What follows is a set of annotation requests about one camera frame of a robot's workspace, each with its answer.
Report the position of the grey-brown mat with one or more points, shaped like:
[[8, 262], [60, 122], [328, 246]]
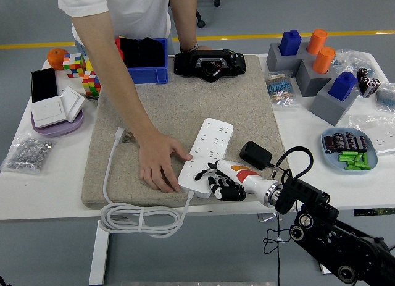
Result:
[[191, 100]]

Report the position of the white wall switch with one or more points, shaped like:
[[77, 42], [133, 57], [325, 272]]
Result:
[[72, 103], [47, 113]]

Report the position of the bag of metal nuts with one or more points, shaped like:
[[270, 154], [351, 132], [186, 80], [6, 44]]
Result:
[[27, 153]]

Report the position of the grey peg holder block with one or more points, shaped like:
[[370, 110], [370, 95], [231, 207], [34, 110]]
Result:
[[276, 62], [327, 108], [310, 82]]

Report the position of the multicoloured puzzle cube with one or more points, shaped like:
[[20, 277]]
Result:
[[91, 83], [73, 65]]

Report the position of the black table control panel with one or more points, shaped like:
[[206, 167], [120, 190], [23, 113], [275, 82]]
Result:
[[376, 212]]

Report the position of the orange cylinder peg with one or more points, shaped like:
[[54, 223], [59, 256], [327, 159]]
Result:
[[323, 60], [317, 40]]

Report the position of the black wristband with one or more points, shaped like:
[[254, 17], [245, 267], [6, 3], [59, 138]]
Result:
[[189, 49]]

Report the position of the purple tray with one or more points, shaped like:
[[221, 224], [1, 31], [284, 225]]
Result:
[[61, 130]]

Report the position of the person's left hand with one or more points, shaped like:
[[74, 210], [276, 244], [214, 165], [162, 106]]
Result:
[[204, 48]]

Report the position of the bagged white socket panel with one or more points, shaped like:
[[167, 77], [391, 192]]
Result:
[[382, 141]]

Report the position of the black red fabric bundle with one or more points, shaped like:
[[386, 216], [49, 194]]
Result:
[[145, 52]]

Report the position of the silver bracket under table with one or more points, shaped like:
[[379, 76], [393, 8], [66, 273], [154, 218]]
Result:
[[266, 217]]

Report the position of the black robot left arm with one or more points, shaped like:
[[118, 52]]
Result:
[[3, 282]]

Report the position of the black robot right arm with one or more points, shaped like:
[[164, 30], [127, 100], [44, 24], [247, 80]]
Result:
[[327, 233]]

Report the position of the bag of blue resistors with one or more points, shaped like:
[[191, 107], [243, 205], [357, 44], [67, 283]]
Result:
[[387, 96]]

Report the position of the clear bag of small parts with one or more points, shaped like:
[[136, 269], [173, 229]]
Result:
[[353, 60]]

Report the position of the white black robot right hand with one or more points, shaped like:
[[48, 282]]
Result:
[[247, 178]]

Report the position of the green battery pile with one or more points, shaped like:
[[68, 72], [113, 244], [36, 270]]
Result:
[[351, 159]]

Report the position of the person's right hand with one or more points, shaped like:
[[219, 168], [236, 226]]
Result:
[[157, 162]]

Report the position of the orange fruit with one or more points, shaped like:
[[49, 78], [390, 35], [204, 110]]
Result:
[[55, 59]]

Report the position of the light blue tray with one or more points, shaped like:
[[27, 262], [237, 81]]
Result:
[[331, 161]]

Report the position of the blue plastic bin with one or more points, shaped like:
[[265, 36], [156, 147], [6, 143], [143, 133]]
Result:
[[148, 76]]

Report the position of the white table leg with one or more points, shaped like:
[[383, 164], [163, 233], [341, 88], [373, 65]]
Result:
[[323, 269], [98, 252]]

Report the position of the blue square peg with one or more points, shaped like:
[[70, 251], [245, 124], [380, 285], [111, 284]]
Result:
[[289, 42], [342, 85]]

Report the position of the black smartphone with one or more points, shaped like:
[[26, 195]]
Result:
[[43, 84]]

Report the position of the black electronic housing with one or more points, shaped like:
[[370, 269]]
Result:
[[188, 65]]

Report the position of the person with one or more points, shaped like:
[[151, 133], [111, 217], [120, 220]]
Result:
[[132, 8]]

